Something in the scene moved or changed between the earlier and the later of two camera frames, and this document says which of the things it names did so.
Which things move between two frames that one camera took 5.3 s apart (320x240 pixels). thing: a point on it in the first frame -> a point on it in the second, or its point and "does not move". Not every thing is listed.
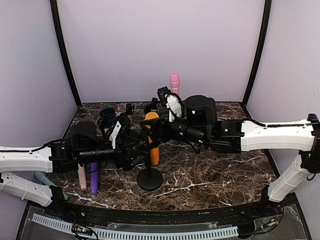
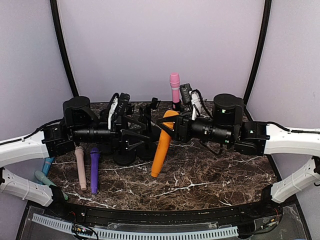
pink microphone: [175, 81] does not move
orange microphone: [154, 153] -> [164, 140]
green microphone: [46, 181] does not move
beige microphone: [82, 176] does not move
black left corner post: [54, 6] does not move
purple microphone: [94, 178] does not move
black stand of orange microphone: [149, 179] -> [148, 150]
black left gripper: [126, 163] -> [122, 141]
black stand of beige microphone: [153, 106] does not move
